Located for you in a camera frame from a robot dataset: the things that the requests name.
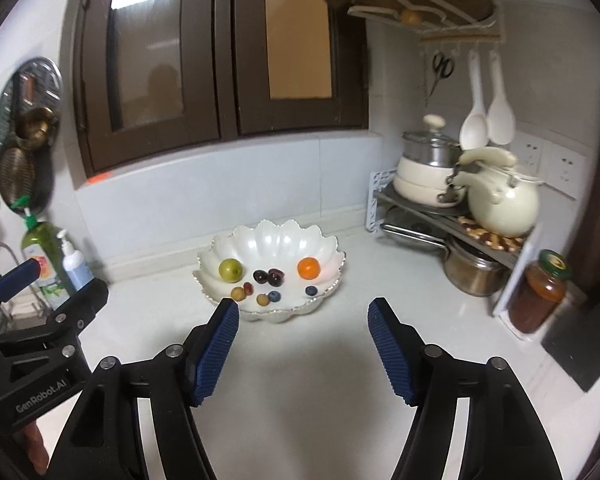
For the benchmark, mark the person's left hand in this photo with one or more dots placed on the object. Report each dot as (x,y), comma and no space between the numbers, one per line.
(32,450)

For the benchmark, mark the glass pot lid cream knob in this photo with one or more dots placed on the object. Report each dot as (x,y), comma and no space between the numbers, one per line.
(432,135)

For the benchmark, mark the white wall socket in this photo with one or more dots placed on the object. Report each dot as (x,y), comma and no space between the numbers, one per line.
(529,152)
(570,170)

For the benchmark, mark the brass ladle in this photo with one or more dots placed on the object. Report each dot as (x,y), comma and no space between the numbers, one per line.
(34,127)

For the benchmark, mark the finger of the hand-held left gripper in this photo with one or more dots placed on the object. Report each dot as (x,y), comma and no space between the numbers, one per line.
(19,277)
(89,300)

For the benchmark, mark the dark brown panel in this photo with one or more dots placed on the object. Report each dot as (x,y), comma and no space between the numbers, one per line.
(595,285)

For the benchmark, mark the green dish soap bottle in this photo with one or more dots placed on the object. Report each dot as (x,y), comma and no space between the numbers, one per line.
(42,255)

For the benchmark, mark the black scissors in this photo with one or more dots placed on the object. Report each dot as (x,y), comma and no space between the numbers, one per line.
(442,66)

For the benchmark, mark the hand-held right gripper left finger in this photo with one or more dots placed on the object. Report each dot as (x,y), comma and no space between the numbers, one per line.
(214,355)

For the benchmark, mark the blueberry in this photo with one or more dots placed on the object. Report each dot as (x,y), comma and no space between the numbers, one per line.
(275,296)
(311,290)

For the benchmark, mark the small red grape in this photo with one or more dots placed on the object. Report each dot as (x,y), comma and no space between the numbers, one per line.
(248,288)

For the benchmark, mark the cream kettle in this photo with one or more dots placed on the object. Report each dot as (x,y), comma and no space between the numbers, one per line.
(505,200)

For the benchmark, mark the white pump bottle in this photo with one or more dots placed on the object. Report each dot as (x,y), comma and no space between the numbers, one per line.
(77,270)

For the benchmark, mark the white rice paddle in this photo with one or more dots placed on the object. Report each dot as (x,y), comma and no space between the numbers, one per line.
(501,120)

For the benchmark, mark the round metal steamer plate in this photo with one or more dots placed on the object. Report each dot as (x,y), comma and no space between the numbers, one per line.
(47,80)

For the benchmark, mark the white and steel shelf rack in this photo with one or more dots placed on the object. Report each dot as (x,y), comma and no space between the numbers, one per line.
(380,200)

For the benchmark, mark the brown mesh strainer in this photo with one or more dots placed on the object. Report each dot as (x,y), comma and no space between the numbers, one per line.
(19,177)

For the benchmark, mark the steel steamer pot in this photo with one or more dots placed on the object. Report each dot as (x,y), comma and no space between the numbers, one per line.
(430,154)

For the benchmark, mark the green plum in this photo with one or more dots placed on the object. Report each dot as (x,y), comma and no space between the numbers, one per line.
(231,270)

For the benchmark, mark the mandarin orange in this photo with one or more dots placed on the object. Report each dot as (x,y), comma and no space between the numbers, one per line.
(309,268)

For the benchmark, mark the small yellow-brown berry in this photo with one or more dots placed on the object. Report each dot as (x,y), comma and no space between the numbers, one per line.
(237,292)
(263,300)

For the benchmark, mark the white ladle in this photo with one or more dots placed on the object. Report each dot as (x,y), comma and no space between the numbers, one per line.
(474,127)

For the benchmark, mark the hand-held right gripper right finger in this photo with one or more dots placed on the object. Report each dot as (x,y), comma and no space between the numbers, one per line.
(390,355)

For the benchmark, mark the wooden hook rail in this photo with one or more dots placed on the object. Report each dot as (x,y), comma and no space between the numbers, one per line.
(460,36)

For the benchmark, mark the dark grape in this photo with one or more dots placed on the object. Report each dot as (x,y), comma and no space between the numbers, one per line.
(276,277)

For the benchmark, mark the glass jar brown sauce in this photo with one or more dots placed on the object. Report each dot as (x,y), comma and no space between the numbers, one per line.
(535,300)

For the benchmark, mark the brown patterned trivet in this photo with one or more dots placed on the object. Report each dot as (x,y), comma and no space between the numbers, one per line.
(485,237)

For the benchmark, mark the white scalloped bowl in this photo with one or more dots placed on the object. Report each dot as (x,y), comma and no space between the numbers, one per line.
(275,245)

